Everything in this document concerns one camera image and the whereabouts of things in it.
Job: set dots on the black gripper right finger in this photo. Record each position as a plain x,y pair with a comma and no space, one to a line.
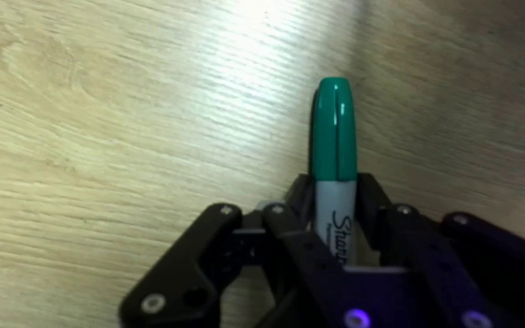
446,261

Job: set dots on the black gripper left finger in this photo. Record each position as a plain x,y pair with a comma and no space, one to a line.
214,261

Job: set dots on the green Sharpie marker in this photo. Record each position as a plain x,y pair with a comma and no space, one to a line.
335,152

